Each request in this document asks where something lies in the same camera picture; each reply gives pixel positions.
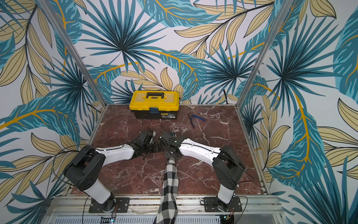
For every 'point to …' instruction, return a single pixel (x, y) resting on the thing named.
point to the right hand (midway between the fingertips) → (169, 153)
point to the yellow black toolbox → (154, 104)
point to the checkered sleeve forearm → (168, 212)
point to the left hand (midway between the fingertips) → (160, 148)
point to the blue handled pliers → (196, 116)
